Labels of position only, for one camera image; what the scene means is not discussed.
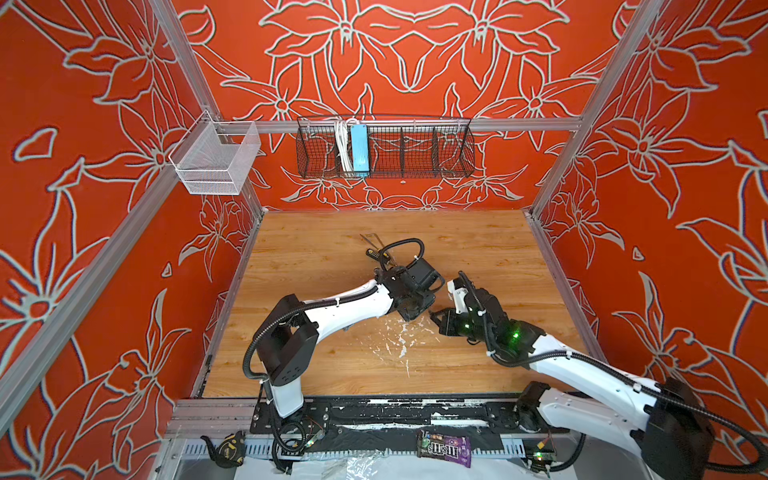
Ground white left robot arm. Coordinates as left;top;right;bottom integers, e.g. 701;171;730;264
242;258;445;419

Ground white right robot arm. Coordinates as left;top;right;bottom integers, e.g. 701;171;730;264
430;284;767;479

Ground thin metal rods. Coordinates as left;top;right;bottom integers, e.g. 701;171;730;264
360;233;385;250

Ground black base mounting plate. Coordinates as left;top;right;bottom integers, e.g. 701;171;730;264
251;395;571;439

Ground purple candy bag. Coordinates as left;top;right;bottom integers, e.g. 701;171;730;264
416;430;472;468

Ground light blue box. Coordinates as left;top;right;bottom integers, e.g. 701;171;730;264
350;123;370;177

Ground aluminium horizontal rear bar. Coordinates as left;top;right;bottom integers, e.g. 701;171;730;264
214;117;581;135

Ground black tape measure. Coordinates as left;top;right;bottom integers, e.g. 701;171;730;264
200;430;246;469

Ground aluminium table edge rail right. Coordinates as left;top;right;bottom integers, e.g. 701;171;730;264
522;208;606;361

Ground black wire wall basket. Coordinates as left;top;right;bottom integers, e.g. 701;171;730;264
296;115;477;180

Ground aluminium frame post left rear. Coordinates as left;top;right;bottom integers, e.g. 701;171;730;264
149;0;265;217

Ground aluminium frame post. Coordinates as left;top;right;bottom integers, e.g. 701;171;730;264
149;0;265;217
530;0;667;217

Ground white cables in basket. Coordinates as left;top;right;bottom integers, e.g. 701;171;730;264
333;118;353;175

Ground clear plastic wall bin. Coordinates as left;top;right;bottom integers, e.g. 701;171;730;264
168;111;262;196

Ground aluminium frame post right rear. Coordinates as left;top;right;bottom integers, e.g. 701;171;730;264
530;0;667;217

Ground aluminium left side rail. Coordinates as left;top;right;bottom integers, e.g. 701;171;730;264
1;165;178;434

